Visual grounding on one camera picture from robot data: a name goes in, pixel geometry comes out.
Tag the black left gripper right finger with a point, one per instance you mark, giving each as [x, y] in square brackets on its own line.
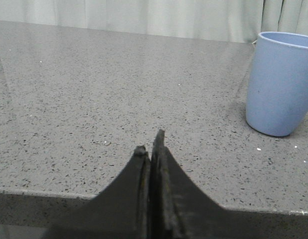
[180, 210]

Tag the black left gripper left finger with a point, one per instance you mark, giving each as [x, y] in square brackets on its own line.
[118, 212]

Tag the blue plastic cup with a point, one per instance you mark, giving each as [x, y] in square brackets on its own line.
[277, 96]

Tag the white curtain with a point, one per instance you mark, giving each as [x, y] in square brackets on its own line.
[226, 20]

